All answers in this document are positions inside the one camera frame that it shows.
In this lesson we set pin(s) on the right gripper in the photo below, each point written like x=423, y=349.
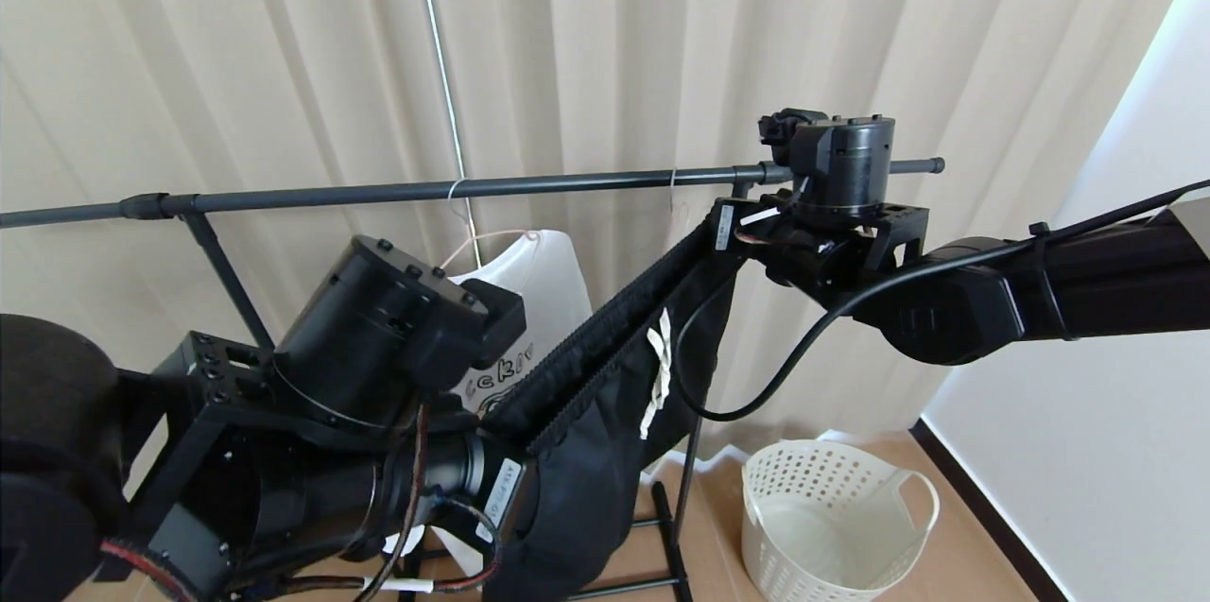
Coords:
x=799, y=257

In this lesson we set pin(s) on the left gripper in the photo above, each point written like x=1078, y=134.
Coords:
x=444, y=479

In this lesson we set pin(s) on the black shorts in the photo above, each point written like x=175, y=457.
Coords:
x=586, y=470

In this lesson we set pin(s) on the pink clothes hanger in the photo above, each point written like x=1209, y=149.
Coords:
x=458, y=187
x=672, y=186

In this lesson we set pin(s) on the white printed t-shirt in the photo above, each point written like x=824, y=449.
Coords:
x=539, y=300

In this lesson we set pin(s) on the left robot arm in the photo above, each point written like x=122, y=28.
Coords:
x=378, y=337

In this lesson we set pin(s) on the white laundry basket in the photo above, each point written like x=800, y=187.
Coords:
x=813, y=489

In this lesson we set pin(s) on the black clothes rack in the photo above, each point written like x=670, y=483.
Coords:
x=331, y=196

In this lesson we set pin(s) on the beige curtain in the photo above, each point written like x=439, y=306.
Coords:
x=662, y=35

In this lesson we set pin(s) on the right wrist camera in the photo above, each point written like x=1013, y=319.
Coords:
x=780, y=125

